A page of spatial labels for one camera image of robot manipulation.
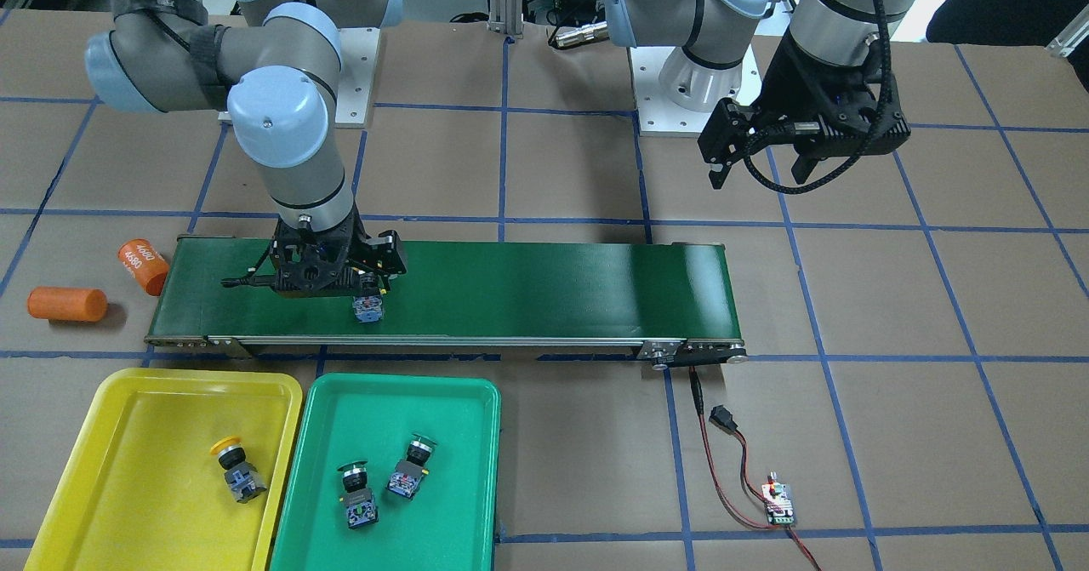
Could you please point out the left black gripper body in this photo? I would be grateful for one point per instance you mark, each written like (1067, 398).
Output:
(789, 86)

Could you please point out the orange cylinder with 4680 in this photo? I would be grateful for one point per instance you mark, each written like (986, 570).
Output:
(145, 264)

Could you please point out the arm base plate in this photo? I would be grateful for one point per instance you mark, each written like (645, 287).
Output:
(675, 97)
(357, 77)

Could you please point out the yellow plastic tray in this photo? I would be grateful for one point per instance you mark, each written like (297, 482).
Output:
(141, 490)

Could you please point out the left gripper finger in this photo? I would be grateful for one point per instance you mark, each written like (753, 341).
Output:
(724, 139)
(807, 160)

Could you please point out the green conveyor belt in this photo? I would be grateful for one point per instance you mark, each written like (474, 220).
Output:
(672, 305)

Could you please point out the green plastic tray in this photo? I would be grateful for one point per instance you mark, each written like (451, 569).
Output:
(448, 525)

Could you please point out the yellow push button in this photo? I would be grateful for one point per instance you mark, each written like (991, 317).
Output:
(369, 308)
(241, 477)

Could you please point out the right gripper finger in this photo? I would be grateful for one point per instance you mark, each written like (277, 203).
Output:
(382, 259)

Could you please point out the plain orange cylinder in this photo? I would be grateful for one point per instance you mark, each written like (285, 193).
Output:
(63, 304)

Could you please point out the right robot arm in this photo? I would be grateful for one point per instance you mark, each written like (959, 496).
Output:
(278, 80)

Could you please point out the small controller circuit board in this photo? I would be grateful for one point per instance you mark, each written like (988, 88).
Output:
(778, 501)

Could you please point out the green push button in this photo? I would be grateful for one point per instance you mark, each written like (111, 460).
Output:
(360, 508)
(409, 473)

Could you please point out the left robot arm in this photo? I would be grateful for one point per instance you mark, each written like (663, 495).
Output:
(716, 33)

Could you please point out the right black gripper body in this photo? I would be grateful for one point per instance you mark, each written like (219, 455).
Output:
(389, 254)

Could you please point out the black power adapter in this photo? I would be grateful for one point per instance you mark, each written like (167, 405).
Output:
(576, 11)

